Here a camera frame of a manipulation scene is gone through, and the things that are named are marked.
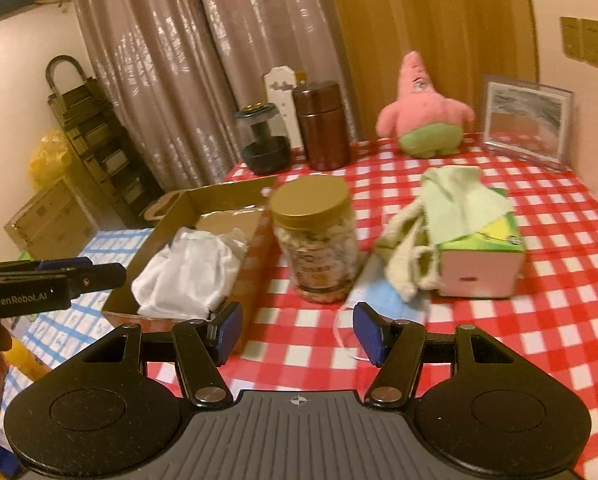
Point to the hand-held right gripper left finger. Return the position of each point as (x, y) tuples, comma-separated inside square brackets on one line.
[(229, 332)]

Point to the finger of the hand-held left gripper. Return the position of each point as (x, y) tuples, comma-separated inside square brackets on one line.
[(64, 263), (99, 276)]

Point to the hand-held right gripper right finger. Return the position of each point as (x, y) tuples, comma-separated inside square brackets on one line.
[(369, 332)]

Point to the blue face mask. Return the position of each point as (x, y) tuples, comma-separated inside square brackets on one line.
[(379, 300)]

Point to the white cloth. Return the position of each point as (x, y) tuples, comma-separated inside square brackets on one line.
[(179, 280)]

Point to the brown cardboard box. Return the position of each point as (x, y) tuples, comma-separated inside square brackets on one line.
[(259, 260)]

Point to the cream knitted cloth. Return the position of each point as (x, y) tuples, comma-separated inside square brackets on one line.
[(404, 255)]

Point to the light green cloth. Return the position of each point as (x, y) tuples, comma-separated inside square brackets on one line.
[(454, 200)]

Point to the cardboard carton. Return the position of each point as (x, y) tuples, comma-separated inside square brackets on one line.
[(49, 220)]

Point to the blue checked tablecloth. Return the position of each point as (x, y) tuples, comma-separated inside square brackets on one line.
[(64, 330)]

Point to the brown basin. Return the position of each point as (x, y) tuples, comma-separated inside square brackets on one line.
[(154, 210)]

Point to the cashew jar with gold lid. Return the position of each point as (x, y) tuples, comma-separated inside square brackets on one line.
[(314, 260)]

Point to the yellow plastic bag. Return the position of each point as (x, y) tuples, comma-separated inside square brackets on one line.
[(49, 160)]

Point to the green tissue box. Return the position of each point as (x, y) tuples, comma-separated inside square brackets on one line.
[(479, 275)]

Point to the black folding rack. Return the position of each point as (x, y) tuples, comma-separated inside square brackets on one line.
[(99, 135)]

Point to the glass jar with black base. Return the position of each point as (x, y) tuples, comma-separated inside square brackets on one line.
[(266, 157)]

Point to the red checked tablecloth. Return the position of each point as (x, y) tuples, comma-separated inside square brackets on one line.
[(554, 335)]

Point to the brown canister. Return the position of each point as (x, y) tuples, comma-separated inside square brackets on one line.
[(324, 130)]

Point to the grey patterned curtain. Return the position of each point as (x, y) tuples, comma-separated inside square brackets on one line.
[(259, 20), (144, 60)]

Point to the pink starfish plush toy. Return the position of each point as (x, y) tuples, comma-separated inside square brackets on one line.
[(424, 110)]

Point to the white chair back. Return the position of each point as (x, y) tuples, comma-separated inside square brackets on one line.
[(281, 85)]

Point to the wooden door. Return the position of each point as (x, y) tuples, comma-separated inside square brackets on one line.
[(429, 10)]

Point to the clear picture frame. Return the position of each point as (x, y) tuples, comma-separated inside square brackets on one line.
[(524, 115)]

